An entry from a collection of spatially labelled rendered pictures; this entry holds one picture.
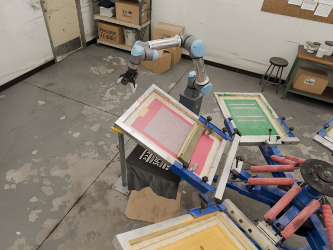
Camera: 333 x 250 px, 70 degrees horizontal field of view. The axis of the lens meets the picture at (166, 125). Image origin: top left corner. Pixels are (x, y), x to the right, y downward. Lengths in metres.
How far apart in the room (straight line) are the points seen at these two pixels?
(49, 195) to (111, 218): 0.78
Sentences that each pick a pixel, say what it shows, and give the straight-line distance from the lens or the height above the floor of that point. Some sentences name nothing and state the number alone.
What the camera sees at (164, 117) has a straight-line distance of 1.88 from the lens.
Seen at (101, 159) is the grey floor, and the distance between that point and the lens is 3.29.
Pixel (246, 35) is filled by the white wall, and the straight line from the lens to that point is 5.37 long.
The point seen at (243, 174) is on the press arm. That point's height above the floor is 1.08.
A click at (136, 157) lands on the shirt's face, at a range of 2.01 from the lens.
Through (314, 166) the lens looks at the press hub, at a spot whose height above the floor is 1.31.
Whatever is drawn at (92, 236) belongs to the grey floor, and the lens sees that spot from 2.74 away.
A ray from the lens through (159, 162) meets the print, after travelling 1.98.
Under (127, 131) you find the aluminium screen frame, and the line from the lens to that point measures 1.62.
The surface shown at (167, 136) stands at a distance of 1.78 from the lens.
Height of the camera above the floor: 2.46
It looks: 41 degrees down
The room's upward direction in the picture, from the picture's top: 6 degrees clockwise
